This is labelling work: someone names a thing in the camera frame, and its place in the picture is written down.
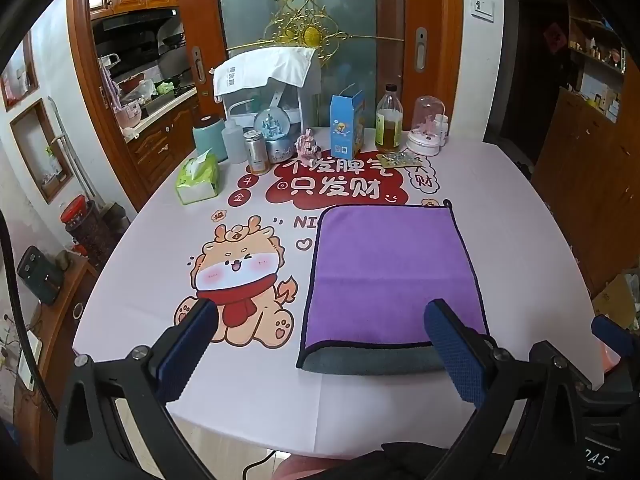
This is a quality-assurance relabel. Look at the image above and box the oil bottle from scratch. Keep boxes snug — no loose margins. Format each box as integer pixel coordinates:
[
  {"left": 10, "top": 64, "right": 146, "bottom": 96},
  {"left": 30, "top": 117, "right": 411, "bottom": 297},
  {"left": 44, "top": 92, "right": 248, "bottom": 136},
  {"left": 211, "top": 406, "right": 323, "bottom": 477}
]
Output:
[{"left": 375, "top": 84, "right": 403, "bottom": 154}]

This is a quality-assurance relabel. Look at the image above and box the silver metal can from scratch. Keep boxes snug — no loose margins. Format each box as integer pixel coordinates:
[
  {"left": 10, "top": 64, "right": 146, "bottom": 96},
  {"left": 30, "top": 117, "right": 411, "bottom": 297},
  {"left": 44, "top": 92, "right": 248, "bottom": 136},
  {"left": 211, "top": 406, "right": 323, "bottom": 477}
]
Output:
[{"left": 243, "top": 129, "right": 267, "bottom": 176}]

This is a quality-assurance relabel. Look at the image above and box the person's dark clothing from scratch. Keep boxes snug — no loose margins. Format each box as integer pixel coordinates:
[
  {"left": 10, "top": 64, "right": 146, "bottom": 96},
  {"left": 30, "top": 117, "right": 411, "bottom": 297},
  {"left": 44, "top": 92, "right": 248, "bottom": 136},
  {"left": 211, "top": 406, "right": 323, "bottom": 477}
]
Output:
[{"left": 379, "top": 441, "right": 482, "bottom": 480}]

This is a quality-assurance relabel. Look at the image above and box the translucent plastic bottle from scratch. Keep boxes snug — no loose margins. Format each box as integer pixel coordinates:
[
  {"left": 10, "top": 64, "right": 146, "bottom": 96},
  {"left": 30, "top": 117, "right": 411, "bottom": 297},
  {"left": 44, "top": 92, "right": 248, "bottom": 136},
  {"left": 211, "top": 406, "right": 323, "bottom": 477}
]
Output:
[{"left": 221, "top": 119, "right": 250, "bottom": 165}]

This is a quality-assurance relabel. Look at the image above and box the pink figurine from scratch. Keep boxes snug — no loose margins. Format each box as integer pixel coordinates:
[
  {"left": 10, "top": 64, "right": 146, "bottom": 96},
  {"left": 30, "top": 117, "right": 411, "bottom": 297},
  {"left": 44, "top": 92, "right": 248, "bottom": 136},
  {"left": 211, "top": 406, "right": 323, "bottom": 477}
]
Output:
[{"left": 295, "top": 128, "right": 322, "bottom": 159}]

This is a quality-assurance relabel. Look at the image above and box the purple towel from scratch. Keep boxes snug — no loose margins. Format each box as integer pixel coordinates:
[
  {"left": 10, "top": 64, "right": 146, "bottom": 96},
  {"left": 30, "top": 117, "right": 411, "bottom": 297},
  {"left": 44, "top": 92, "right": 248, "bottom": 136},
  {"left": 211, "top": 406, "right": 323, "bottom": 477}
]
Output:
[{"left": 296, "top": 200, "right": 492, "bottom": 376}]

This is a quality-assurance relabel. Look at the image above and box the teal round container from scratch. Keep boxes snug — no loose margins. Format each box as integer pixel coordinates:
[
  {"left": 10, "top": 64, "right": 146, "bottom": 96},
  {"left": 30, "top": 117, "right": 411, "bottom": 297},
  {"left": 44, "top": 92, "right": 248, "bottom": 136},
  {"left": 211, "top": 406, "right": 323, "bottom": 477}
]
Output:
[{"left": 192, "top": 114, "right": 230, "bottom": 163}]

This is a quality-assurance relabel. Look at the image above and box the red lidded jar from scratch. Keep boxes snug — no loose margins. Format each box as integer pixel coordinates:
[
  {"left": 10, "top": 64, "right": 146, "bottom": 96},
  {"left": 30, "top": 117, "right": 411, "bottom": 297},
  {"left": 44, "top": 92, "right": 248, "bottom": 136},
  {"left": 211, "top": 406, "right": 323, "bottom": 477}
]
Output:
[{"left": 59, "top": 195, "right": 96, "bottom": 227}]

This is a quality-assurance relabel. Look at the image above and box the range hood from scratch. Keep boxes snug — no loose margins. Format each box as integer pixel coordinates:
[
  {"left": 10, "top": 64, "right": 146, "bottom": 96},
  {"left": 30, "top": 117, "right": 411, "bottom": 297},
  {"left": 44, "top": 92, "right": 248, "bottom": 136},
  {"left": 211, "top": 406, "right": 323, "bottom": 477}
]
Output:
[{"left": 92, "top": 8, "right": 182, "bottom": 32}]

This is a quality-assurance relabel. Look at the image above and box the white cloth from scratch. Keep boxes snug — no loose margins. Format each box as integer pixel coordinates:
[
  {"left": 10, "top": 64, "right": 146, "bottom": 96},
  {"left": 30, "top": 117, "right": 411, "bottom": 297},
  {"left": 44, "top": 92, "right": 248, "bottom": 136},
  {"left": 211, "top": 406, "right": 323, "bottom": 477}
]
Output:
[{"left": 213, "top": 48, "right": 312, "bottom": 97}]

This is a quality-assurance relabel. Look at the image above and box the wooden wall shelf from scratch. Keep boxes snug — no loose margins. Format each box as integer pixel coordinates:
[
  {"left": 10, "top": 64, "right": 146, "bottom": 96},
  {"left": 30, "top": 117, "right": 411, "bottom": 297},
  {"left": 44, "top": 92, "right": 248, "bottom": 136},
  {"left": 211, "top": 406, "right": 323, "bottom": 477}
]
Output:
[{"left": 566, "top": 0, "right": 630, "bottom": 126}]

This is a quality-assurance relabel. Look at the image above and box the wooden kitchen counter cabinet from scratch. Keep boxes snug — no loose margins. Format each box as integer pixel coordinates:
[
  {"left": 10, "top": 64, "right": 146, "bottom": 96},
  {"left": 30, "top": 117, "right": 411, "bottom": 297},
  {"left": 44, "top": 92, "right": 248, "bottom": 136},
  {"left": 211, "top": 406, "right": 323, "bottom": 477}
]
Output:
[{"left": 122, "top": 87, "right": 201, "bottom": 196}]

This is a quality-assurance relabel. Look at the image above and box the castle snow globe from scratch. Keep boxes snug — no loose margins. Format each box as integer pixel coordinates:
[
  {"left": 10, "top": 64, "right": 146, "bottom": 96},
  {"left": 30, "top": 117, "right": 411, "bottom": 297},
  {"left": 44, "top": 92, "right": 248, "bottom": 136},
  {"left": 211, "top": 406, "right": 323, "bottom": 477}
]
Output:
[{"left": 253, "top": 107, "right": 296, "bottom": 164}]

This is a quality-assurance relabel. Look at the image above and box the black box device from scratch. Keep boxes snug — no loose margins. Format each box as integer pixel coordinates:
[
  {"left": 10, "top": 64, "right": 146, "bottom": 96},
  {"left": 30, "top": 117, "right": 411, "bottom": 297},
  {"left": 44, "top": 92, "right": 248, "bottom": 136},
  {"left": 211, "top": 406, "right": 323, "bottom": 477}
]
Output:
[{"left": 16, "top": 245, "right": 64, "bottom": 306}]

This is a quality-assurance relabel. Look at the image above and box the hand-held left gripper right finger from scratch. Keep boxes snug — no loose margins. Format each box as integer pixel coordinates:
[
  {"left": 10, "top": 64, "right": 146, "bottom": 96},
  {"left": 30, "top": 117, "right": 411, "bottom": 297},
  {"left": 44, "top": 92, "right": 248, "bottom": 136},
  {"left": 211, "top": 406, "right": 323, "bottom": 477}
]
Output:
[{"left": 424, "top": 298, "right": 593, "bottom": 480}]

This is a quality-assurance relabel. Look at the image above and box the blue carton box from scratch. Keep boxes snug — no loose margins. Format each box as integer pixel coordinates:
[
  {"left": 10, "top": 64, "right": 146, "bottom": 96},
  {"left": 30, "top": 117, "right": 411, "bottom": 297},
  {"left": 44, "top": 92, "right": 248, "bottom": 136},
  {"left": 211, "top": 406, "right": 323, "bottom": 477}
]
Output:
[{"left": 329, "top": 89, "right": 366, "bottom": 161}]

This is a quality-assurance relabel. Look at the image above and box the thin black cable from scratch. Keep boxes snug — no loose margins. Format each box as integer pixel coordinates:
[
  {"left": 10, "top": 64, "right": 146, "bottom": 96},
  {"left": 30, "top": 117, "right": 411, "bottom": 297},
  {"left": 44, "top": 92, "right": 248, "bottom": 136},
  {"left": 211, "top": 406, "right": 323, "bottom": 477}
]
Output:
[{"left": 243, "top": 449, "right": 277, "bottom": 480}]

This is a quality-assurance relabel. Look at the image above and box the glass dome ornament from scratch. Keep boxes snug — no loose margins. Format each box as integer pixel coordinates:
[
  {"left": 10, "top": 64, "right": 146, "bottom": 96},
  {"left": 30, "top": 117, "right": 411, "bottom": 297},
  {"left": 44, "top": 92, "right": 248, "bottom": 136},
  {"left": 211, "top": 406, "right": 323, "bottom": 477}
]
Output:
[{"left": 405, "top": 95, "right": 446, "bottom": 157}]

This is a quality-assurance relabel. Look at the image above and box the green tissue pack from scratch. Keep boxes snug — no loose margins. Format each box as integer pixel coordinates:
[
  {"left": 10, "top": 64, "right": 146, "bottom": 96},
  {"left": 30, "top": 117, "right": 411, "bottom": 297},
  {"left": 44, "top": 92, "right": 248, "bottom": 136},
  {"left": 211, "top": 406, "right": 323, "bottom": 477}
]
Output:
[{"left": 175, "top": 153, "right": 221, "bottom": 206}]

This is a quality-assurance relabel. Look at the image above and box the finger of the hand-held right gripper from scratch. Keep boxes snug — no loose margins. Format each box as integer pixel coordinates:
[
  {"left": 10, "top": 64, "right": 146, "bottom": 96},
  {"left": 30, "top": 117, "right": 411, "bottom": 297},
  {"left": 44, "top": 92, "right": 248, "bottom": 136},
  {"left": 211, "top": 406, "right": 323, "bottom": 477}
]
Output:
[{"left": 591, "top": 314, "right": 640, "bottom": 361}]

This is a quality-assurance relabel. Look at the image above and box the gold door ornament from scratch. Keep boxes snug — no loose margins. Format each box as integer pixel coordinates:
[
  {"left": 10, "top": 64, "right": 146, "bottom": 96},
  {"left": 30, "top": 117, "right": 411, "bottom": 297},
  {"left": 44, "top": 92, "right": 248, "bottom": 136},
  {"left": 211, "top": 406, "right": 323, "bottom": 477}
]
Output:
[{"left": 227, "top": 0, "right": 406, "bottom": 67}]

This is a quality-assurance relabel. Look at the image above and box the cardboard box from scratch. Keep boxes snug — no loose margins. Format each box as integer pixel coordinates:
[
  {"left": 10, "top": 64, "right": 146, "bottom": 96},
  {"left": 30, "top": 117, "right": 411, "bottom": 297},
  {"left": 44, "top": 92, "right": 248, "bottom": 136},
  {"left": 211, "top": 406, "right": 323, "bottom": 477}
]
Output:
[{"left": 592, "top": 272, "right": 640, "bottom": 332}]

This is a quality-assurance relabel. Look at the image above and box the wooden sideboard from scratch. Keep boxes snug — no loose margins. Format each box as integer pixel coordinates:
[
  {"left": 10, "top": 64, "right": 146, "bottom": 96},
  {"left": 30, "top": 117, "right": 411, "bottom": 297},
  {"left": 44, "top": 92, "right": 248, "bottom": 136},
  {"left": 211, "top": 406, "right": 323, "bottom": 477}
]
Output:
[{"left": 531, "top": 87, "right": 640, "bottom": 302}]

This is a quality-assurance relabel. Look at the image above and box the dark ceramic pot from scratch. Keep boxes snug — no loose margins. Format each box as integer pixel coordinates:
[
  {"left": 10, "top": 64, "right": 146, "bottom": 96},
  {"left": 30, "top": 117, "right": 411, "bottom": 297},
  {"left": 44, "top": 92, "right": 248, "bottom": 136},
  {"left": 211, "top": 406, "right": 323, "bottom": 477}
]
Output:
[{"left": 65, "top": 200, "right": 132, "bottom": 267}]

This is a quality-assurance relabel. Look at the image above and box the frosted glass door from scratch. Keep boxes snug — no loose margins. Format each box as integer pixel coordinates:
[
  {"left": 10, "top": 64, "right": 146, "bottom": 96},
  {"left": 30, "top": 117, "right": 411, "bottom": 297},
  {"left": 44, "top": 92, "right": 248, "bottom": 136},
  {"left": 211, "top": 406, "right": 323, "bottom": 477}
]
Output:
[{"left": 215, "top": 0, "right": 407, "bottom": 131}]

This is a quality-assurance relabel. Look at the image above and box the printed cartoon tablecloth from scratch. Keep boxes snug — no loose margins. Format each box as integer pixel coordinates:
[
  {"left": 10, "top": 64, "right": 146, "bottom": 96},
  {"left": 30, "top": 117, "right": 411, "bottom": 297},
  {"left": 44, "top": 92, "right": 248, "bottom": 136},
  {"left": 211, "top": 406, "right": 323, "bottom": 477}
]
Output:
[{"left": 72, "top": 126, "right": 617, "bottom": 461}]

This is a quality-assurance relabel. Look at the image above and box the wooden framed wall niche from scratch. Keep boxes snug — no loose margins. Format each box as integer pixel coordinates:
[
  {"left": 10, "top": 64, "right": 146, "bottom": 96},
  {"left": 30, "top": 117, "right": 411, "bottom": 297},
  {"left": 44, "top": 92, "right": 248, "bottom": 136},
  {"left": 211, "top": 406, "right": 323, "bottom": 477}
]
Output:
[{"left": 9, "top": 98, "right": 74, "bottom": 205}]

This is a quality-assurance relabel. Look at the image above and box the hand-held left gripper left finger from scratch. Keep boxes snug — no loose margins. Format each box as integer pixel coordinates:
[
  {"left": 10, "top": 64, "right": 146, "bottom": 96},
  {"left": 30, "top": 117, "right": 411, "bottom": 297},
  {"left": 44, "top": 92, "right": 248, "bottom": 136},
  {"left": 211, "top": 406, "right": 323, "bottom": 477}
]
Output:
[{"left": 52, "top": 298, "right": 220, "bottom": 480}]

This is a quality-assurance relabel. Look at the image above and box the pill blister card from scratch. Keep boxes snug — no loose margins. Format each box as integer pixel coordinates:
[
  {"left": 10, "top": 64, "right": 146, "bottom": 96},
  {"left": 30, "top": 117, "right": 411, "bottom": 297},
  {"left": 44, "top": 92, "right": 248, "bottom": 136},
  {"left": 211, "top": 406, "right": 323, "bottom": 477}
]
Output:
[{"left": 375, "top": 152, "right": 419, "bottom": 169}]

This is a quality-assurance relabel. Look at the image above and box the white countertop appliance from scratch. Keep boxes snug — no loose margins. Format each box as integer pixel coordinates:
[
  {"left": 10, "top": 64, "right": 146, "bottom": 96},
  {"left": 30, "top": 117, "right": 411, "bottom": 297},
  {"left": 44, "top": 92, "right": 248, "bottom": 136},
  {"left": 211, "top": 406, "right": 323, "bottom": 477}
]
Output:
[{"left": 220, "top": 62, "right": 321, "bottom": 134}]

